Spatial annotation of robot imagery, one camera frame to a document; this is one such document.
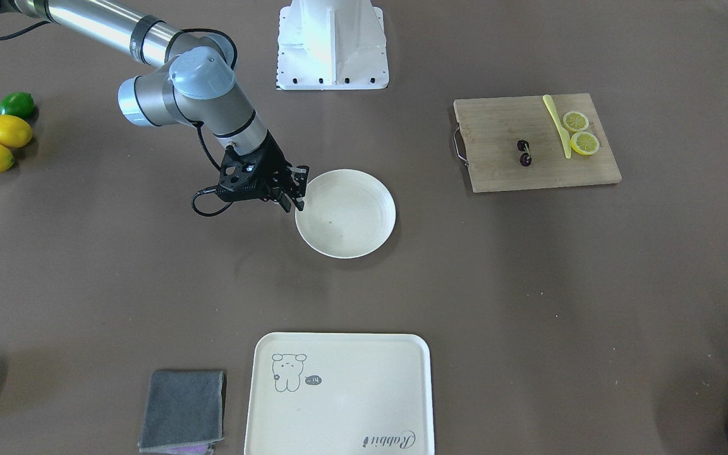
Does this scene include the grey folded cloth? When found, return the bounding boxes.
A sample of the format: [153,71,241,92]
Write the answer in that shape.
[138,370,225,454]

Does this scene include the dark red cherries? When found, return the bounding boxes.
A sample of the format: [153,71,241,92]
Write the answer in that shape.
[516,140,532,167]

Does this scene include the cream rabbit tray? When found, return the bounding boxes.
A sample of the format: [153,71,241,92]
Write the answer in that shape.
[245,332,435,454]

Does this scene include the yellow plastic knife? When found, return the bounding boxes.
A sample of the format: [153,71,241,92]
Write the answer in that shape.
[542,94,572,159]

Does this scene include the wooden cutting board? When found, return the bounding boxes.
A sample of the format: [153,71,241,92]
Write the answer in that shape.
[453,93,623,193]

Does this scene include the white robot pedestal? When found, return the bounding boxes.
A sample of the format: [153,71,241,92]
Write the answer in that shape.
[276,1,390,90]

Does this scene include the cream round plate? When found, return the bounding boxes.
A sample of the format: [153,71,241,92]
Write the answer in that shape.
[295,168,397,259]

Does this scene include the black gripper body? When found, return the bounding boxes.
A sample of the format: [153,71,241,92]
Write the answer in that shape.
[215,133,294,204]

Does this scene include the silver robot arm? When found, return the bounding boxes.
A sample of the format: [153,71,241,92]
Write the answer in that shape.
[0,1,309,212]

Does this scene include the green lime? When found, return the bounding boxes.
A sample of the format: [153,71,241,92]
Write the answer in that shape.
[0,90,37,119]

